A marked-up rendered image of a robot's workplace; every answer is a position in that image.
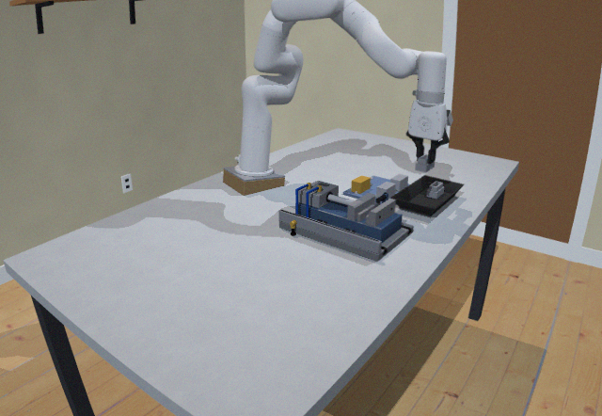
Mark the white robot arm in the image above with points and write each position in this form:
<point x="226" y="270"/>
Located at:
<point x="271" y="56"/>

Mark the grey long flat bar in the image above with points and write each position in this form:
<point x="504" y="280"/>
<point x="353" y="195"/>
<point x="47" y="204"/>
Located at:
<point x="362" y="214"/>

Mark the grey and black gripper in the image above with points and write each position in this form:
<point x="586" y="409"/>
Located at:
<point x="427" y="120"/>

